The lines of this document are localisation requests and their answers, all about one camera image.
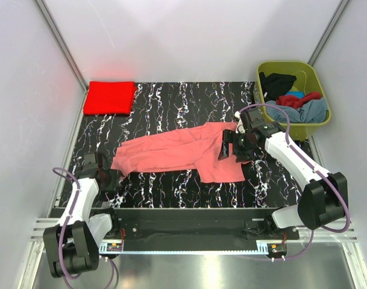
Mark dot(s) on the aluminium corner post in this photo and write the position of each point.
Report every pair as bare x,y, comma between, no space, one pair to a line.
329,30
51,24

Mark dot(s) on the folded red t shirt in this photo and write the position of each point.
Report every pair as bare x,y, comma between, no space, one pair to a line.
109,98

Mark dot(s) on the dark red garment in bin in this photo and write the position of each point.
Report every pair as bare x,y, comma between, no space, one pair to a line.
291,101

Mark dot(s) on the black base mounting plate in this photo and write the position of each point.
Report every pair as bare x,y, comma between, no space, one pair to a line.
246,214

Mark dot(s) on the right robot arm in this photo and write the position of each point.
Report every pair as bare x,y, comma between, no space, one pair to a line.
324,200

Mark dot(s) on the black garment in bin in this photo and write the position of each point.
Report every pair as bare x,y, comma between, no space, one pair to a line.
275,85

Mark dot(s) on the grey blue garment in bin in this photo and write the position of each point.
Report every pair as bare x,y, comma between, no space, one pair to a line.
313,111

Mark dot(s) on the right aluminium corner post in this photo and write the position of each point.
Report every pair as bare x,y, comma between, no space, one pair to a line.
329,30

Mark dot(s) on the bright blue garment in bin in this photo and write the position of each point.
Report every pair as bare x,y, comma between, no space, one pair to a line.
296,94

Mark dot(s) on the left aluminium corner post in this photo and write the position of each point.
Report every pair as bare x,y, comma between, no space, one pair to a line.
51,24

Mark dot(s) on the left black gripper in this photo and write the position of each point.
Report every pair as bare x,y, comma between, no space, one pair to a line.
115,175

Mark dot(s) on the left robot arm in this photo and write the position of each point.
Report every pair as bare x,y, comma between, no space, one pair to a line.
72,244

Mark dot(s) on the aluminium frame rail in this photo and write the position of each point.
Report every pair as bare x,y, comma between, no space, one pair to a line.
213,236

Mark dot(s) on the pink t shirt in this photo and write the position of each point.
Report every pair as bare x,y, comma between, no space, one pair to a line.
181,149

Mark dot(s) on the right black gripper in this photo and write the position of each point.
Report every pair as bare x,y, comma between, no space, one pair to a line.
229,136

